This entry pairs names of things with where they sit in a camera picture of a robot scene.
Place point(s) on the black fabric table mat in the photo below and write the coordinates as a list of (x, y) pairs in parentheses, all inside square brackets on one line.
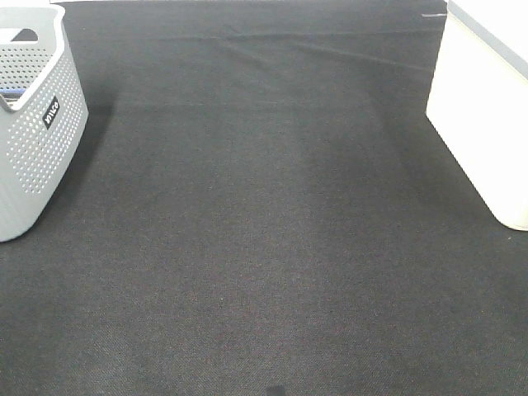
[(259, 206)]

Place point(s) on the cream white plastic bin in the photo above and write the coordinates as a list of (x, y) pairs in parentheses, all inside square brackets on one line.
[(478, 101)]

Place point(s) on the grey perforated plastic basket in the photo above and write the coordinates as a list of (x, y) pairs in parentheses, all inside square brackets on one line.
[(40, 132)]

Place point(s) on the blue towel in basket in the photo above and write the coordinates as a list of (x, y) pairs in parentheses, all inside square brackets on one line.
[(11, 94)]

